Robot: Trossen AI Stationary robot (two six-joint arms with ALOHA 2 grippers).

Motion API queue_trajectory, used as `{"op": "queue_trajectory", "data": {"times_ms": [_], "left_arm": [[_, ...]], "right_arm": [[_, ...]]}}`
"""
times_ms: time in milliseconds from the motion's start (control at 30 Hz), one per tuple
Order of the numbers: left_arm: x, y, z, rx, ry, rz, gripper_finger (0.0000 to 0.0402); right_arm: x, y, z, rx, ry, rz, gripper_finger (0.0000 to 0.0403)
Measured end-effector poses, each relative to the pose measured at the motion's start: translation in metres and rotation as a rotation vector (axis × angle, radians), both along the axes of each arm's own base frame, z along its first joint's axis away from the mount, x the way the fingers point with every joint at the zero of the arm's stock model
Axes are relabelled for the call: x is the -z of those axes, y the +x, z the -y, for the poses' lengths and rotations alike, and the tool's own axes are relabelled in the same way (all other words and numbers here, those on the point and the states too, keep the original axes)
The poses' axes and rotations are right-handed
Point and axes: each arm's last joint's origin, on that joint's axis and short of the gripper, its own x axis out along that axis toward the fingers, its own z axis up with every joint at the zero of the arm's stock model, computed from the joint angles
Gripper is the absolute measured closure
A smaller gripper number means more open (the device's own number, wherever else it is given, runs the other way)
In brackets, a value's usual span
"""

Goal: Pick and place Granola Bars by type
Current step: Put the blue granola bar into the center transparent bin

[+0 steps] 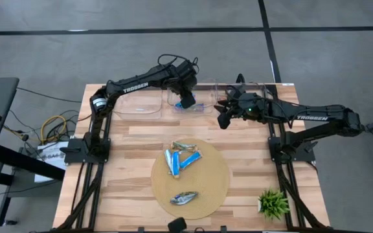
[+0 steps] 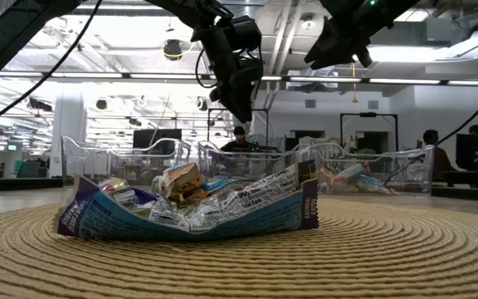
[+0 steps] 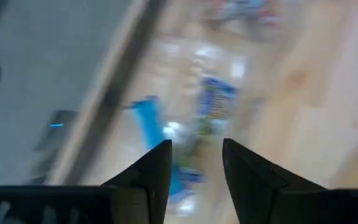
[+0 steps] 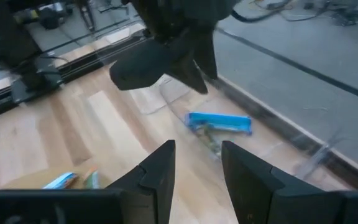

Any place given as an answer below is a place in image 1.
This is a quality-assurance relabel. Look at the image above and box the silver blue granola bar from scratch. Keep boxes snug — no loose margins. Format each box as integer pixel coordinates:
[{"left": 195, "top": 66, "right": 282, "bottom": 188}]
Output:
[{"left": 163, "top": 148, "right": 174, "bottom": 173}]

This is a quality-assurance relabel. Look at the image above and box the black rounded object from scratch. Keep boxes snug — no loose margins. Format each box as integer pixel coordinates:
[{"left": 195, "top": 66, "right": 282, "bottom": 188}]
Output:
[{"left": 167, "top": 217, "right": 188, "bottom": 233}]

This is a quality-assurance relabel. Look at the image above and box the clear plastic bin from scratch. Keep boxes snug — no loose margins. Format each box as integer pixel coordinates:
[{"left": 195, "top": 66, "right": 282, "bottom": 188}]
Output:
[
  {"left": 217, "top": 83, "right": 271, "bottom": 117},
  {"left": 166, "top": 77, "right": 219, "bottom": 115},
  {"left": 111, "top": 84, "right": 164, "bottom": 120}
]

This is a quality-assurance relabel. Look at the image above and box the white printed paper sheet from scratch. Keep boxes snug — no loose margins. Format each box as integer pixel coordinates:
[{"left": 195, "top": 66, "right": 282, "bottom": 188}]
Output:
[{"left": 33, "top": 141, "right": 69, "bottom": 184}]

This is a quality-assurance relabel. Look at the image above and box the green brown granola bar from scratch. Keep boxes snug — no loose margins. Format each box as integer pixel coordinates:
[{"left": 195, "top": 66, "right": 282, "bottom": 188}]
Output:
[{"left": 170, "top": 141, "right": 198, "bottom": 153}]

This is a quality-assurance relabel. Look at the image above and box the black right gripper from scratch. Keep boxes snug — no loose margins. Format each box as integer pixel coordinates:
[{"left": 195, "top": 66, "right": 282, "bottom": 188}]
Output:
[{"left": 213, "top": 91, "right": 268, "bottom": 130}]

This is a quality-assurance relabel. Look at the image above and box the black aluminium extrusion frame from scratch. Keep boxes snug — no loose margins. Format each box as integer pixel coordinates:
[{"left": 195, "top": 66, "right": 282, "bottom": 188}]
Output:
[
  {"left": 55, "top": 84, "right": 116, "bottom": 232},
  {"left": 264, "top": 83, "right": 333, "bottom": 232}
]

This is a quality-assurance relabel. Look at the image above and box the black desk leg frame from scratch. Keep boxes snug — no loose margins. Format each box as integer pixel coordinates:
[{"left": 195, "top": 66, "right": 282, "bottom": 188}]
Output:
[{"left": 0, "top": 144, "right": 66, "bottom": 227}]

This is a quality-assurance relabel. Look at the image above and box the black floor cable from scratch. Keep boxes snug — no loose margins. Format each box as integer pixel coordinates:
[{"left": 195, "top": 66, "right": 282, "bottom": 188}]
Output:
[{"left": 16, "top": 86, "right": 83, "bottom": 104}]

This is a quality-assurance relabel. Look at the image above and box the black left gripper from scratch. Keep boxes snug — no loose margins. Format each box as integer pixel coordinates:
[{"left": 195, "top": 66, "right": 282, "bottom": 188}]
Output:
[{"left": 168, "top": 59, "right": 199, "bottom": 110}]

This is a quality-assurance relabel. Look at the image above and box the small green potted plant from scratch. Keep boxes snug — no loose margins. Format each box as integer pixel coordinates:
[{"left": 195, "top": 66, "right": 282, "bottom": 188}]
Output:
[{"left": 257, "top": 188, "right": 290, "bottom": 221}]

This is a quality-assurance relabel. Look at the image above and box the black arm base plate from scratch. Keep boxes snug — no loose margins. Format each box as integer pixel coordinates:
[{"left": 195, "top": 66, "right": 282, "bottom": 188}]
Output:
[
  {"left": 60, "top": 138, "right": 111, "bottom": 164},
  {"left": 268, "top": 135, "right": 319, "bottom": 164}
]

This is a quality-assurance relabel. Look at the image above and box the yellow cable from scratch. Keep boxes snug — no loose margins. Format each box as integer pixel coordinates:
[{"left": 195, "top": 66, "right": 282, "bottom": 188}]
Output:
[{"left": 40, "top": 115, "right": 68, "bottom": 145}]

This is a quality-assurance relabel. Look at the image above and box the round woven tan placemat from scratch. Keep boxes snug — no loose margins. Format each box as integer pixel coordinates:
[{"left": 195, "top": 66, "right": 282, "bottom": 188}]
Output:
[{"left": 150, "top": 138, "right": 231, "bottom": 221}]

